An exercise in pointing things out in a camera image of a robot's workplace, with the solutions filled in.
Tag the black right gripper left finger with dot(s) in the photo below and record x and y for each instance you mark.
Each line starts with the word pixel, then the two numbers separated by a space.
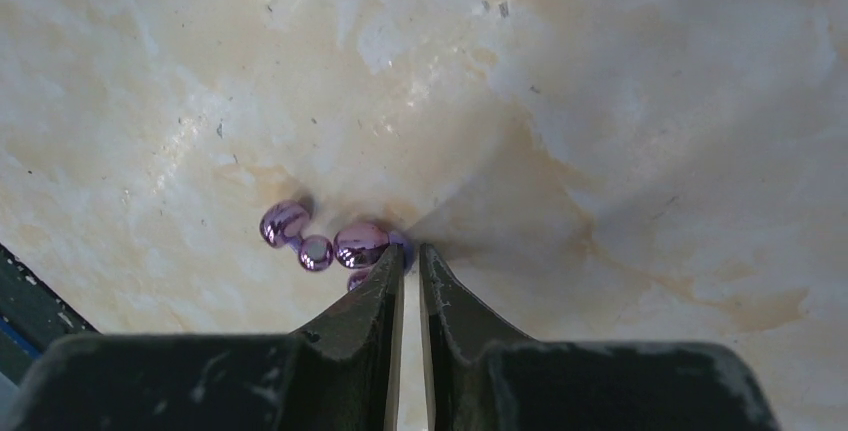
pixel 346 372

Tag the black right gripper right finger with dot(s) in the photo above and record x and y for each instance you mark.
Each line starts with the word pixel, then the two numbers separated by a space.
pixel 457 330

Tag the purple earbud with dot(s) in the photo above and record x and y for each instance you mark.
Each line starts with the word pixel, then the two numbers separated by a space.
pixel 282 226
pixel 360 245

